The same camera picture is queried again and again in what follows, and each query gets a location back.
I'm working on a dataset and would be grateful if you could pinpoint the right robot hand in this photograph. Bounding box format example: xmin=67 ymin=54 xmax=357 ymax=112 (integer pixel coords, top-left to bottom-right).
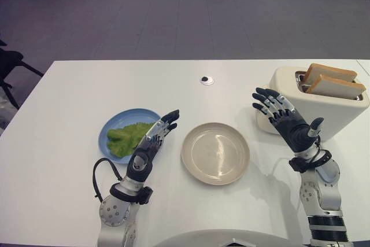
xmin=251 ymin=86 xmax=325 ymax=161

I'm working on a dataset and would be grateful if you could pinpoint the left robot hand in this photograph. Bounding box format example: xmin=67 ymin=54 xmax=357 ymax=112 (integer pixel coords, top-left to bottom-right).
xmin=120 ymin=109 xmax=181 ymax=193

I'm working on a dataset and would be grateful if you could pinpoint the green lettuce leaf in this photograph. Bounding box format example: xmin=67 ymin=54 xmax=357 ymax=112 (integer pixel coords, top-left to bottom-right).
xmin=106 ymin=121 xmax=158 ymax=157

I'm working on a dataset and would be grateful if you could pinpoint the cream toaster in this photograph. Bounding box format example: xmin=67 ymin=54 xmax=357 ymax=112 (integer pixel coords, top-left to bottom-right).
xmin=255 ymin=65 xmax=368 ymax=144

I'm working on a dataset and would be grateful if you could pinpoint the blue plate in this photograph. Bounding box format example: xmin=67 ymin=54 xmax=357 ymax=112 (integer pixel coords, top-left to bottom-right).
xmin=98 ymin=108 xmax=161 ymax=165

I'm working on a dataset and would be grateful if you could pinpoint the bread slice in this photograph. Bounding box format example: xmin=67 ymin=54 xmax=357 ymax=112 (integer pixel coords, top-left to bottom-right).
xmin=302 ymin=62 xmax=358 ymax=84
xmin=305 ymin=73 xmax=367 ymax=99

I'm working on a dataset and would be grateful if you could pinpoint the beige plate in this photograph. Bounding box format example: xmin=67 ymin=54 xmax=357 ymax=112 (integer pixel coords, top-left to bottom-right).
xmin=180 ymin=122 xmax=251 ymax=187

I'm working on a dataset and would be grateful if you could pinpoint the robot body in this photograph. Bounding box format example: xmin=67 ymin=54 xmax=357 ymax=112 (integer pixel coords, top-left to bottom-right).
xmin=154 ymin=228 xmax=312 ymax=247

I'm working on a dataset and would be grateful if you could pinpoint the black office chair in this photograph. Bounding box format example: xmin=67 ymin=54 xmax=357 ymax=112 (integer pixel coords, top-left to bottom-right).
xmin=0 ymin=38 xmax=45 ymax=109

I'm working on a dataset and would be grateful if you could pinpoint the black cable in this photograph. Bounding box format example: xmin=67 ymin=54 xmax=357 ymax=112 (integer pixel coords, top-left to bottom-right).
xmin=92 ymin=157 xmax=123 ymax=202
xmin=313 ymin=136 xmax=331 ymax=161

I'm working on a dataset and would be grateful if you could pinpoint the white cord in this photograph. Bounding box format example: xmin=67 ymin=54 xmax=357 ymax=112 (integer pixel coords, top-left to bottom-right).
xmin=265 ymin=156 xmax=291 ymax=178

